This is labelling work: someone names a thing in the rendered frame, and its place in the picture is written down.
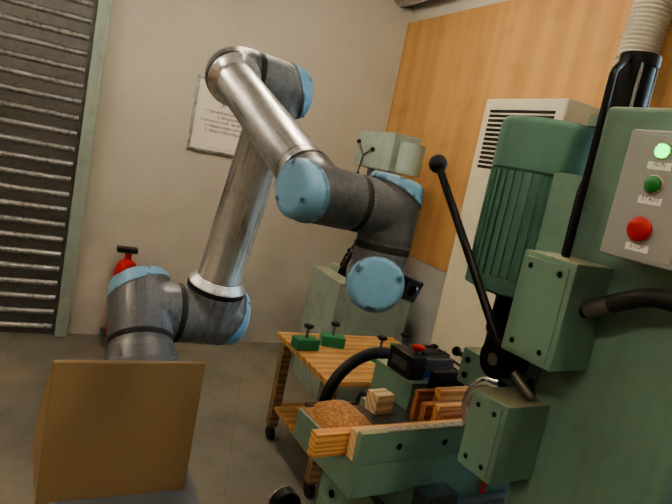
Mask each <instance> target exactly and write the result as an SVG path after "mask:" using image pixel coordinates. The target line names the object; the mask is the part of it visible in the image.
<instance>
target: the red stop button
mask: <svg viewBox="0 0 672 504"><path fill-rule="evenodd" d="M626 231H627V235H628V237H629V238H630V239H631V240H633V241H644V240H646V239H647V238H648V237H649V236H650V234H651V232H652V225H651V222H650V221H649V220H648V219H647V218H645V217H640V216H638V217H635V218H633V219H631V220H630V221H629V223H628V225H627V228H626Z"/></svg>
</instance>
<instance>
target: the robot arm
mask: <svg viewBox="0 0 672 504"><path fill-rule="evenodd" d="M205 82H206V85H207V88H208V90H209V92H210V93H211V95H212V96H213V97H214V99H215V100H217V101H218V102H219V103H221V104H223V105H226V106H228V107H229V109H230V110H231V112H232V113H233V115H234V116H235V118H236V119H237V121H238V122H239V124H240V125H241V127H242V130H241V134H240V137H239V140H238V143H237V147H236V150H235V153H234V157H233V160H232V163H231V166H230V170H229V173H228V176H227V180H226V183H225V186H224V189H223V193H222V196H221V199H220V203H219V206H218V209H217V212H216V216H215V219H214V222H213V226H212V229H211V232H210V235H209V239H208V242H207V245H206V249H205V252H204V255H203V258H202V262H201V265H200V268H199V269H196V270H194V271H192V272H191V273H190V274H189V277H188V280H187V283H186V284H182V283H173V282H170V280H171V278H170V275H169V274H168V272H167V271H166V270H165V269H163V268H160V267H157V266H136V267H131V268H128V269H125V270H123V271H121V272H120V273H118V274H116V275H115V276H114V277H113V278H112V279H111V281H110V283H109V287H108V295H107V350H106V353H105V355H104V358H103V360H110V361H181V360H180V358H179V355H178V353H177V351H176V349H175V347H174V344H173V342H174V343H191V344H208V345H216V346H219V345H231V344H234V343H236V342H238V341H239V340H240V339H241V338H242V337H243V335H244V333H245V330H246V329H247V327H248V324H249V320H250V315H251V306H249V304H250V299H249V296H248V294H247V293H246V288H245V286H244V284H243V283H242V277H243V274H244V271H245V268H246V265H247V262H248V259H249V256H250V253H251V250H252V247H253V244H254V241H255V238H256V235H257V232H258V229H259V226H260V223H261V219H262V216H263V213H264V210H265V207H266V204H267V201H268V198H269V195H270V192H271V189H272V186H273V183H274V180H275V178H276V179H277V181H276V186H275V198H276V200H277V206H278V208H279V210H280V212H281V213H282V214H283V215H284V216H286V217H287V218H290V219H293V220H295V221H297V222H300V223H312V224H317V225H322V226H328V227H333V228H338V229H343V230H349V231H352V232H357V237H356V240H355V239H354V244H353V245H352V246H351V248H348V249H347V251H348V252H346V254H345V255H344V257H343V259H342V261H341V263H340V269H339V268H338V271H337V272H338V273H339V274H341V275H343V276H345V277H346V282H345V287H346V292H347V295H348V297H349V298H350V300H351V301H352V302H353V303H354V304H355V305H356V306H357V307H358V308H360V309H362V310H364V311H366V312H371V313H380V312H384V311H387V310H389V309H391V308H392V307H394V306H395V305H396V304H397V303H398V302H399V300H400V299H404V300H406V301H409V302H412V303H413V302H414V301H415V300H416V298H417V296H418V294H419V292H420V291H421V289H422V287H423V285H424V283H423V282H422V281H420V280H419V279H417V278H415V277H413V276H410V275H408V274H405V269H406V265H407V261H408V257H409V253H410V249H411V245H412V241H413V237H414V233H415V229H416V225H417V220H418V216H419V212H420V210H421V209H422V199H423V194H424V191H423V188H422V186H421V185H420V184H418V183H417V182H415V181H412V180H410V179H407V178H403V177H400V176H398V175H395V174H391V173H387V172H383V171H373V172H372V173H371V174H370V176H367V175H362V174H359V173H354V172H351V171H347V170H344V169H340V168H338V167H337V166H335V164H334V163H333V162H332V161H331V160H330V158H329V157H328V156H327V155H326V154H325V153H324V152H322V151H321V150H320V149H319V148H318V147H317V146H316V144H315V143H314V142H313V141H312V140H311V138H310V137H309V136H308V135H307V134H306V133H305V131H304V130H303V129H302V128H301V127H300V125H299V124H298V123H297V122H296V121H295V120H296V119H300V118H303V117H304V116H305V115H306V113H308V111H309V109H310V106H311V103H312V98H313V83H312V78H311V76H310V74H309V72H308V71H307V70H306V69H304V68H302V67H300V66H297V65H296V64H295V63H293V62H287V61H284V60H282V59H279V58H276V57H273V56H271V55H268V54H265V53H262V52H259V51H257V50H255V49H251V48H247V47H242V46H230V47H226V48H222V49H220V50H218V51H217V52H216V53H214V54H213V56H212V57H211V58H210V59H209V61H208V63H207V65H206V69H205Z"/></svg>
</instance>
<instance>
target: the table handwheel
mask: <svg viewBox="0 0 672 504"><path fill-rule="evenodd" d="M389 353H390V348H387V347H374V348H369V349H365V350H363V351H360V352H358V353H356V354H354V355H353V356H351V357H349V358H348V359H347V360H345V361H344V362H343V363H342V364H341V365H340V366H339V367H338V368H337V369H336V370H335V371H334V372H333V373H332V375H331V376H330V378H329V379H328V381H327V382H326V384H325V386H324V388H323V390H322V392H321V395H320V398H319V401H318V402H321V401H329V400H332V397H333V395H334V393H335V391H336V389H337V387H338V386H339V384H340V383H341V382H342V380H343V379H344V378H345V377H346V376H347V375H348V374H349V373H350V372H351V371H352V370H353V369H355V368H356V367H358V366H359V365H361V364H363V363H365V362H367V361H370V360H375V359H388V357H389ZM368 390H369V389H365V390H363V391H361V392H360V393H359V394H358V396H357V398H356V401H355V402H352V403H350V404H352V405H359V403H360V398H361V397H367V393H368Z"/></svg>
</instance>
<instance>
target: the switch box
mask: <svg viewBox="0 0 672 504"><path fill-rule="evenodd" d="M661 143H668V144H670V146H671V147H672V131H659V130H643V129H635V130H633V131H632V134H631V138H630V142H629V145H628V149H627V153H626V156H625V160H624V164H623V167H622V171H621V175H620V178H619V182H618V186H617V189H616V193H615V197H614V200H613V204H612V208H611V211H610V215H609V219H608V222H607V226H606V230H605V233H604V237H603V241H602V244H601V248H600V251H601V252H602V253H604V254H608V255H612V256H615V257H619V258H623V259H627V260H630V261H634V262H638V263H642V264H645V265H649V266H653V267H657V268H660V269H664V270H668V271H672V167H671V171H664V170H656V169H648V168H647V165H648V161H653V162H662V163H672V152H671V155H670V156H669V157H668V158H667V159H664V160H660V159H657V158H656V157H655V155H654V151H655V148H656V147H657V146H658V145H659V144H661ZM654 174H656V175H659V176H661V177H662V178H663V180H664V186H663V189H662V190H661V191H660V192H659V193H657V194H654V195H651V194H648V193H646V192H645V190H644V181H645V180H646V178H647V177H649V176H650V175H654ZM639 195H642V196H648V197H654V198H660V199H662V203H661V206H655V205H650V204H644V203H638V202H637V201H638V197H639ZM638 216H640V217H645V218H647V219H648V220H649V221H650V222H651V225H652V232H651V234H650V236H649V237H648V238H647V239H646V240H644V241H633V240H631V239H630V238H629V237H628V235H627V231H626V228H627V225H628V223H629V221H630V220H631V219H633V218H635V217H638ZM626 241H627V242H632V243H636V244H640V245H644V246H648V247H649V248H648V252H647V254H645V253H641V252H637V251H633V250H629V249H625V244H626Z"/></svg>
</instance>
